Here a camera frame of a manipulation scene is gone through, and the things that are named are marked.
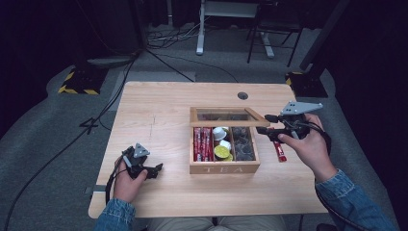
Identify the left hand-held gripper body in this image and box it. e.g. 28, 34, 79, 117
121, 142, 152, 180

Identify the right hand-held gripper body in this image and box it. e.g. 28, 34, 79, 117
271, 101, 324, 142

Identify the red sachet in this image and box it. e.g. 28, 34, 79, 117
199, 127, 208, 163
272, 127, 289, 164
206, 127, 216, 163
192, 127, 201, 163

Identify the wooden box with glass lid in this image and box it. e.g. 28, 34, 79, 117
189, 106, 271, 175

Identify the person's left hand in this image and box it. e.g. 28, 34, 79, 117
112, 156, 149, 204

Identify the person's right hand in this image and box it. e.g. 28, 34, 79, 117
277, 114, 339, 184

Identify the pile of dark packets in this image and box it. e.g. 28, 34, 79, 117
231, 126, 257, 162

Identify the black yellow striped stand base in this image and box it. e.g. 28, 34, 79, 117
58, 64, 109, 96
285, 70, 329, 98

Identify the black metal chair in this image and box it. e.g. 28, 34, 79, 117
245, 1, 304, 68

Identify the slanted black pole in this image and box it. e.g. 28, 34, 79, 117
299, 0, 352, 71

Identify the left hand-held gripper cable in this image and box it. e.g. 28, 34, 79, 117
105, 153, 130, 205

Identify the grey metal table bracket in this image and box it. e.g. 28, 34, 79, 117
84, 185, 108, 195

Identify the long black floor cable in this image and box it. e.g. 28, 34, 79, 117
2, 54, 140, 231

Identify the white desk leg frame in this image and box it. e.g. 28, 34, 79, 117
195, 0, 276, 60

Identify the bundle of floor cables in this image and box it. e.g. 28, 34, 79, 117
146, 15, 210, 51

